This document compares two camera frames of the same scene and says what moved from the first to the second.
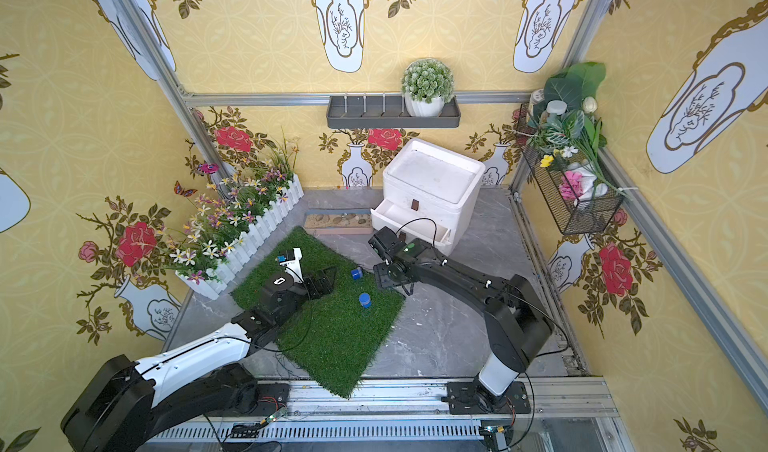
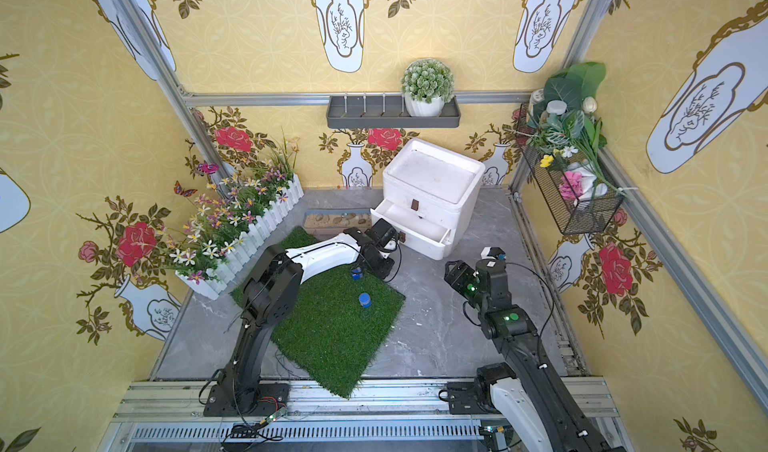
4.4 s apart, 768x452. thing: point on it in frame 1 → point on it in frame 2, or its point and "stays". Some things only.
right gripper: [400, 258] → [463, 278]
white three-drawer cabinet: [429, 193] stays
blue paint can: [365, 300] stays
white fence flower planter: [231, 214] stays
